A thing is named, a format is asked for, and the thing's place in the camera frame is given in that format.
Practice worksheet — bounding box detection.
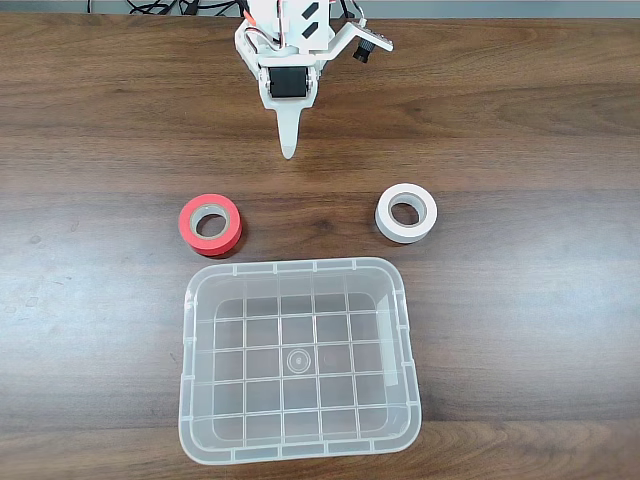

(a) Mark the red tape roll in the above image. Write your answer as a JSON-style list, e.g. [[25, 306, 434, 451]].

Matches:
[[178, 193, 245, 260]]

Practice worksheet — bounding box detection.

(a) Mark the clear plastic box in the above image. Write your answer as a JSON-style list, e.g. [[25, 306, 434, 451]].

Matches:
[[177, 256, 424, 467]]

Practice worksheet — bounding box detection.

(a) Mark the white tape roll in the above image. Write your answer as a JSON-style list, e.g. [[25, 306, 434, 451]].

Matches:
[[374, 182, 439, 246]]

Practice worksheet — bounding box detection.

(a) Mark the small camera on white bracket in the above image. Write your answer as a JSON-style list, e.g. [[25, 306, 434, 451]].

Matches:
[[349, 19, 395, 65]]

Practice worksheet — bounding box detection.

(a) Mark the black cable with plug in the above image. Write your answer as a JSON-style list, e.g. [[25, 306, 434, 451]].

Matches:
[[176, 0, 242, 17]]

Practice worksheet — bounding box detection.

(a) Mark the tangled black cable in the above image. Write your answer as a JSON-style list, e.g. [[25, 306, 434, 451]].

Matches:
[[126, 0, 174, 16]]

